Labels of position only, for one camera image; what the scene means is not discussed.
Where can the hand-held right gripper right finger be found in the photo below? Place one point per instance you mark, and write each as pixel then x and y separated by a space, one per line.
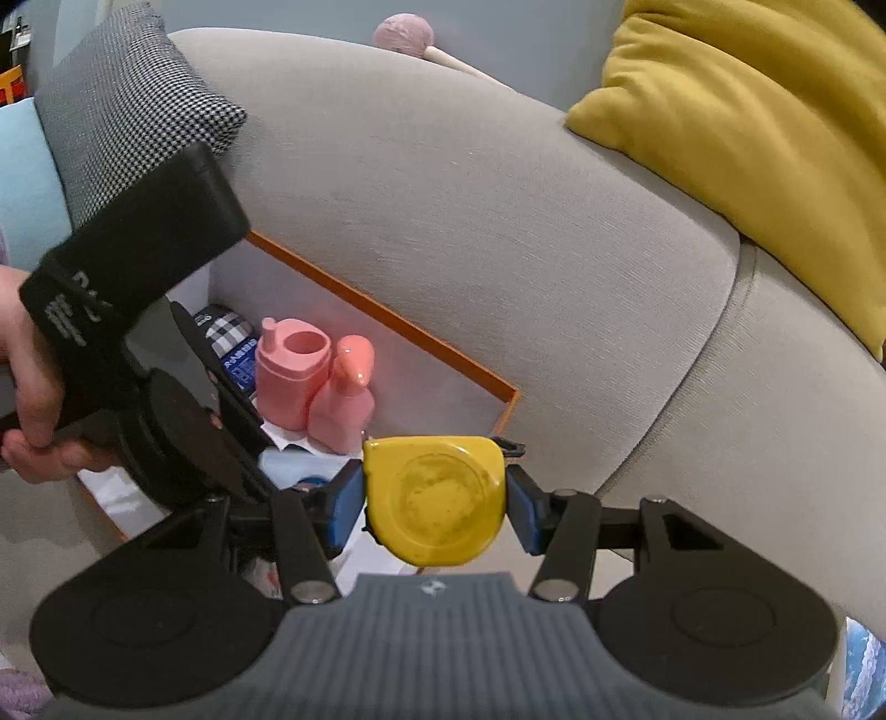
pixel 526 512

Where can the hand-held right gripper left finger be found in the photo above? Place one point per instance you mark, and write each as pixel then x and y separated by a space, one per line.
pixel 348 505

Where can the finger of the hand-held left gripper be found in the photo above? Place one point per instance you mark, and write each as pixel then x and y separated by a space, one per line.
pixel 235 408

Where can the blue tin box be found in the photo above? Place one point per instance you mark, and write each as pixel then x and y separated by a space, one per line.
pixel 242 367

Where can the pink plastic container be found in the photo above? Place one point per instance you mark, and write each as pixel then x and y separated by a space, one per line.
pixel 284 388

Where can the plaid zip case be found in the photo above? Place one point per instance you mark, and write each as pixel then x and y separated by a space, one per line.
pixel 225 329

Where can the yellow tape measure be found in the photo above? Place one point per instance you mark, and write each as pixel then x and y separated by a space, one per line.
pixel 429 505

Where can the pink spray bottle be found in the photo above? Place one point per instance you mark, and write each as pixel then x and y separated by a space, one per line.
pixel 342 408

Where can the orange paper bag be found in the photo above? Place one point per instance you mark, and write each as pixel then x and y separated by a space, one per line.
pixel 415 360

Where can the person's left hand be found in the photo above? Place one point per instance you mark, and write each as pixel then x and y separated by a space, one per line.
pixel 31 388

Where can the light blue pillow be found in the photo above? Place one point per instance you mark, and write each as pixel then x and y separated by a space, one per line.
pixel 28 180

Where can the black-white houndstooth pillow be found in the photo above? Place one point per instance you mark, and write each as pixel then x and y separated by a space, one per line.
pixel 118 104

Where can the dark shelf unit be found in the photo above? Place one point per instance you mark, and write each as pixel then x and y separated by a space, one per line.
pixel 14 41

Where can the beige sofa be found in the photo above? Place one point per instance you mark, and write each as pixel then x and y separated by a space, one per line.
pixel 519 242

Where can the purple fluffy blanket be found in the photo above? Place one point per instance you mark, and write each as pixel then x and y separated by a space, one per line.
pixel 17 692

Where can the blue-white printed pillow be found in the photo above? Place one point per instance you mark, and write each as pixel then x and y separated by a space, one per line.
pixel 865 664

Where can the yellow pillow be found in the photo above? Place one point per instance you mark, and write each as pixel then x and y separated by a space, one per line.
pixel 747 118

